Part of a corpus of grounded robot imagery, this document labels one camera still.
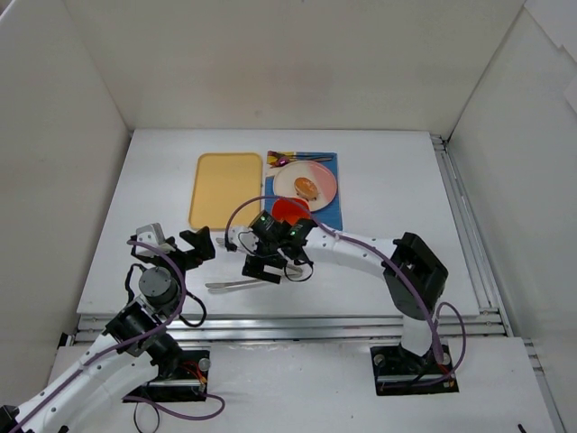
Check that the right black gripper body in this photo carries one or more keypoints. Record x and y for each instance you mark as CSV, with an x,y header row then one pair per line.
x,y
263,266

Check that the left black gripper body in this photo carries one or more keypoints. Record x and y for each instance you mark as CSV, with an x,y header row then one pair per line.
x,y
190,252

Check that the metal tongs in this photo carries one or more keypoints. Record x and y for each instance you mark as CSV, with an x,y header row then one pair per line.
x,y
234,284

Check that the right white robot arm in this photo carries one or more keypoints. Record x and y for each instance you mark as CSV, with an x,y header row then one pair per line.
x,y
413,274

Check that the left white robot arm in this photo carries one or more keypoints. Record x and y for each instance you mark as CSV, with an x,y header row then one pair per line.
x,y
135,346

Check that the orange bowl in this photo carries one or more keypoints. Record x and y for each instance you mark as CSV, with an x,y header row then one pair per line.
x,y
290,210

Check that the yellow tray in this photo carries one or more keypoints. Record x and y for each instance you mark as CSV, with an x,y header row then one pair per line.
x,y
223,181

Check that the blue placemat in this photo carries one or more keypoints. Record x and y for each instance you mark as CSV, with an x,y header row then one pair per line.
x,y
330,216

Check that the pink and white plate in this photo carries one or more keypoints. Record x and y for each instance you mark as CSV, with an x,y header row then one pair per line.
x,y
325,180

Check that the cutlery on placemat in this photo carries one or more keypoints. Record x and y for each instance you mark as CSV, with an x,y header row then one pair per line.
x,y
282,159

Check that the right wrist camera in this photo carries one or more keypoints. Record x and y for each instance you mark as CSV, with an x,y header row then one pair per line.
x,y
243,238

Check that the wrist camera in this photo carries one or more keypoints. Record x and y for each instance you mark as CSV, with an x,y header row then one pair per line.
x,y
243,238
150,234

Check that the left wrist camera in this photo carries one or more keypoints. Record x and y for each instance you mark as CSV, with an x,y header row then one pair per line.
x,y
150,234

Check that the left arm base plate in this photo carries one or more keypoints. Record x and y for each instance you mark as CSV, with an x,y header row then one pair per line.
x,y
188,382

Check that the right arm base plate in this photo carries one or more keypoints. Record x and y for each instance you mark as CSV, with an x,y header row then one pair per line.
x,y
397,372

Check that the aluminium rail frame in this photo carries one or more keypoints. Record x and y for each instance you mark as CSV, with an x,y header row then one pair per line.
x,y
296,357

